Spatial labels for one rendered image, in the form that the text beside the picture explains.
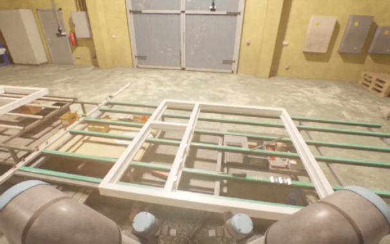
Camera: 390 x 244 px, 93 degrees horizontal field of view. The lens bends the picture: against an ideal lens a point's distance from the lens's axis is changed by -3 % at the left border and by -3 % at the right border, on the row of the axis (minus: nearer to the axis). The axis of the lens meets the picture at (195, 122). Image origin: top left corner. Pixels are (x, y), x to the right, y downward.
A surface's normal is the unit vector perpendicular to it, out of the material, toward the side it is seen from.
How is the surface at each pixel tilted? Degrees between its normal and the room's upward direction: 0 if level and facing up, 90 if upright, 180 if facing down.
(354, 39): 90
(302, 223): 38
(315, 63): 90
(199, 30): 90
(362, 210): 15
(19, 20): 90
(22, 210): 25
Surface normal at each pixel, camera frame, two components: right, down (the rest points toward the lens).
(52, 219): 0.21, -0.68
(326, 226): -0.32, -0.67
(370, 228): 0.30, -0.29
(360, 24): -0.15, 0.48
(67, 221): 0.47, -0.66
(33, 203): -0.02, -0.83
